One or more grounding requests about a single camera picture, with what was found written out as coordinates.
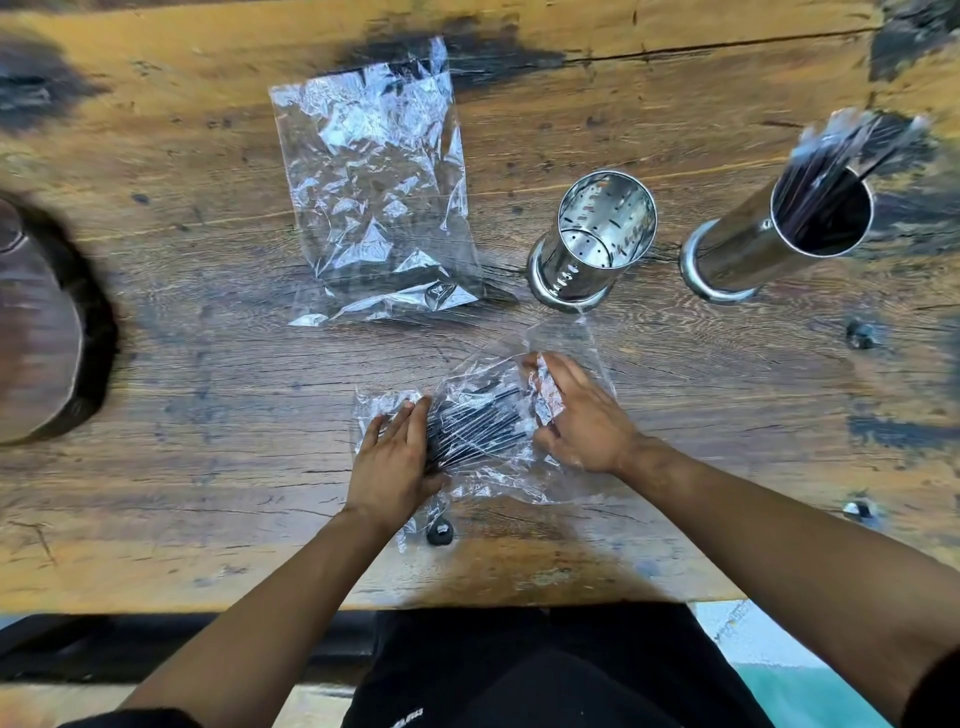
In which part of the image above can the person's left hand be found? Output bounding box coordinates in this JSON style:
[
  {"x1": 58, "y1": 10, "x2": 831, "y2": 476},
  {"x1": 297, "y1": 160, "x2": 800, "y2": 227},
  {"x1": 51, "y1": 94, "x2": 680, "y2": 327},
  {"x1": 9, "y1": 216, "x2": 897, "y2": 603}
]
[{"x1": 341, "y1": 396, "x2": 453, "y2": 538}]

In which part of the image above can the person's right hand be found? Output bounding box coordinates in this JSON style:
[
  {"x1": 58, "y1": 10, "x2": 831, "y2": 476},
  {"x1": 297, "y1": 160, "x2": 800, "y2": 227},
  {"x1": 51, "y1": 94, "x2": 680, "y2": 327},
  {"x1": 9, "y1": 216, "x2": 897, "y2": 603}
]
[{"x1": 522, "y1": 351, "x2": 648, "y2": 478}]

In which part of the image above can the bundle of black straws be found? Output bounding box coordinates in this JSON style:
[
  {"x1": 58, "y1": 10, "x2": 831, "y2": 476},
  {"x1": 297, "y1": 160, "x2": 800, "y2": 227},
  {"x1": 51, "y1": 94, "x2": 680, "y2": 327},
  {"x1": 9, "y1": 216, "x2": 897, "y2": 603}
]
[{"x1": 424, "y1": 381, "x2": 538, "y2": 475}]

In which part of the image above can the clear plastic bag with straws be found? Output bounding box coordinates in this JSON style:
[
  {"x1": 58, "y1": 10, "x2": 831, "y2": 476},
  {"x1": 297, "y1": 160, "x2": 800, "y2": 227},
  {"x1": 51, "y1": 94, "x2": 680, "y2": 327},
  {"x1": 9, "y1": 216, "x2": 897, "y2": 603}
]
[{"x1": 351, "y1": 318, "x2": 625, "y2": 555}]

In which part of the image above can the person's right forearm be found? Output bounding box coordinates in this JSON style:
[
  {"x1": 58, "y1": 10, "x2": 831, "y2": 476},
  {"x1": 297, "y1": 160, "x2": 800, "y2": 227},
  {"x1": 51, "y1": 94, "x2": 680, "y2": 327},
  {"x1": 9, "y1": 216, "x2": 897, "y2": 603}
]
[{"x1": 616, "y1": 436, "x2": 960, "y2": 725}]

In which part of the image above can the person's left forearm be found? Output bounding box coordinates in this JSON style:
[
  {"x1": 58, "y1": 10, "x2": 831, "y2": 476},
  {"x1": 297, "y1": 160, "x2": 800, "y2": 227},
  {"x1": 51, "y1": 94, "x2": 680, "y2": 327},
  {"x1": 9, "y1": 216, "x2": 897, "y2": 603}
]
[{"x1": 118, "y1": 510, "x2": 411, "y2": 728}]

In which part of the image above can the perforated steel cylinder holder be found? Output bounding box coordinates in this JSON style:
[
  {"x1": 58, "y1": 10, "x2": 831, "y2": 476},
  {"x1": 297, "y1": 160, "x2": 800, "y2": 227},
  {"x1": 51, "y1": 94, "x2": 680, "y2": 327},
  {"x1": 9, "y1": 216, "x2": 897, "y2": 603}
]
[{"x1": 525, "y1": 169, "x2": 660, "y2": 315}]

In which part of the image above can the person's black clothing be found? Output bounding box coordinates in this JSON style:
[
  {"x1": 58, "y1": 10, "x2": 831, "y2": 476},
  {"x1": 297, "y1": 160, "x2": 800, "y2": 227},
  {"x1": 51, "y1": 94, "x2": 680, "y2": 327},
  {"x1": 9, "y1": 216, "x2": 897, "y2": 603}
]
[{"x1": 341, "y1": 603, "x2": 775, "y2": 728}]

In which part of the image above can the empty crumpled clear plastic bag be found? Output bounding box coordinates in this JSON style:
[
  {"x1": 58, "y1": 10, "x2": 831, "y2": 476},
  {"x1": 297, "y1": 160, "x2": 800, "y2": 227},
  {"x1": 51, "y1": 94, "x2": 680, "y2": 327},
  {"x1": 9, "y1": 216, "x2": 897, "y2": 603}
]
[{"x1": 267, "y1": 35, "x2": 486, "y2": 330}]

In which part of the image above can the plain steel cylinder holder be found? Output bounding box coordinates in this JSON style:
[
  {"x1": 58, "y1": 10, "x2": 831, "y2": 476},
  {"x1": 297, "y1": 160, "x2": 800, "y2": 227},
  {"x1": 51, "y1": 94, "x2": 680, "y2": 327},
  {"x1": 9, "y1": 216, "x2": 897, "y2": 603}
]
[{"x1": 678, "y1": 166, "x2": 877, "y2": 306}]

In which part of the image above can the round dark wooden stool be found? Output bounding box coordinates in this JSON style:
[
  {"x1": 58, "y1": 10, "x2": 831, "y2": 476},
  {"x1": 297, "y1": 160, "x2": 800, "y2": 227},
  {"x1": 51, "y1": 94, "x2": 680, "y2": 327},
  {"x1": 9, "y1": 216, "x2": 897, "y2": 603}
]
[{"x1": 0, "y1": 190, "x2": 121, "y2": 448}]

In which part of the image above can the bunch of wrapped black straws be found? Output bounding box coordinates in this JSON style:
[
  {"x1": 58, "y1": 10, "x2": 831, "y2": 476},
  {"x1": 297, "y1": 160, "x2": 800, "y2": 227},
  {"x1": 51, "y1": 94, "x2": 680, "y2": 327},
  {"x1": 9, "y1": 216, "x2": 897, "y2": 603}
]
[{"x1": 771, "y1": 107, "x2": 933, "y2": 250}]

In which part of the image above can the black bench rail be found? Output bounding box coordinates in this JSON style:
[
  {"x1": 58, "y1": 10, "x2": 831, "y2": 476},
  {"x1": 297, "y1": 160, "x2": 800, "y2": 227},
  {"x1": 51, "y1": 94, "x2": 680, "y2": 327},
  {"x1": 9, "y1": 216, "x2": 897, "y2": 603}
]
[{"x1": 0, "y1": 610, "x2": 378, "y2": 685}]

